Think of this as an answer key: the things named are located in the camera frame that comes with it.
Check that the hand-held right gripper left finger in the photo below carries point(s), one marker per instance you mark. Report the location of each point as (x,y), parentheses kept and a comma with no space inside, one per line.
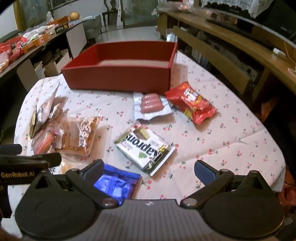
(93,170)

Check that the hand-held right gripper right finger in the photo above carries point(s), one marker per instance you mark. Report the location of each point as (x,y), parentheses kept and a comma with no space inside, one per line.
(204,172)

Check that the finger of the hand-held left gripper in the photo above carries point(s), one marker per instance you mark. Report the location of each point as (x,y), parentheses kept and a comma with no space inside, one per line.
(10,149)
(53,159)

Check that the pink snack packet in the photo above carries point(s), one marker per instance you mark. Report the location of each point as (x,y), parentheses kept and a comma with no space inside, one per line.
(44,142)

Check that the blue foil snack packet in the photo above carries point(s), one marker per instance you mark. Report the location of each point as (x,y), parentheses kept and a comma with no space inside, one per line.
(115,185)

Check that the orange cracker packet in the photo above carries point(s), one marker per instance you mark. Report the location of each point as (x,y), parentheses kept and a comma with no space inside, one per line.
(77,135)

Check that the clear gold-edged pastry packet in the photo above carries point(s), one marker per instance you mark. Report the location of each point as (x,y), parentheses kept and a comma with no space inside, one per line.
(47,111)

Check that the red white-backed snack packet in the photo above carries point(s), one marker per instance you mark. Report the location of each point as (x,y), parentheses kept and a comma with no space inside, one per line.
(192,102)

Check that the red cardboard box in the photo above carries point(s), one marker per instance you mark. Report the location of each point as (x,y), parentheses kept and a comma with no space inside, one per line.
(120,76)

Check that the cherry print tablecloth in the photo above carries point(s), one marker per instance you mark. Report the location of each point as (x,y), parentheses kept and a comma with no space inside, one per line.
(231,139)

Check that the orange plastic bag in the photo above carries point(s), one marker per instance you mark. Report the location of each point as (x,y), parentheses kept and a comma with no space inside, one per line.
(288,192)

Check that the vacuum-packed sausage pack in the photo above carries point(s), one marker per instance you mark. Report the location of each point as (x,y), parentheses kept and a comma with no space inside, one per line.
(150,104)

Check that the red snack bags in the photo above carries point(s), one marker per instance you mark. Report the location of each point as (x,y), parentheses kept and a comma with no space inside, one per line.
(10,52)

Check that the orange snack carton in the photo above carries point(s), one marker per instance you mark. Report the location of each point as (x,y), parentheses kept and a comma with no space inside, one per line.
(37,42)
(62,22)

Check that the dark side table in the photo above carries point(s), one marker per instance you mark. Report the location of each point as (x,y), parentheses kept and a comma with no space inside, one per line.
(57,38)

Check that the white plastic bag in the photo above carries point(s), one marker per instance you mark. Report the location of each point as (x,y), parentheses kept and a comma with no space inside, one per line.
(171,37)

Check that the grey armchair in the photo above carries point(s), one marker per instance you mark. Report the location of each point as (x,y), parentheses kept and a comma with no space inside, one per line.
(92,24)

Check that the yellow pomelo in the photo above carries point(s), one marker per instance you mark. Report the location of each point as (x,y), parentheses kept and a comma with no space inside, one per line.
(75,16)

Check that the wooden chair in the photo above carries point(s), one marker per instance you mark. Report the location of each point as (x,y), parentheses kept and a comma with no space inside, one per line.
(111,14)

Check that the black television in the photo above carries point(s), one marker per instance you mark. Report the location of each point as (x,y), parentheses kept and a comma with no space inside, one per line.
(272,20)

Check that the white lace cloth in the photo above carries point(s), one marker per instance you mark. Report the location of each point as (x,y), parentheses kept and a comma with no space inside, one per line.
(231,7)

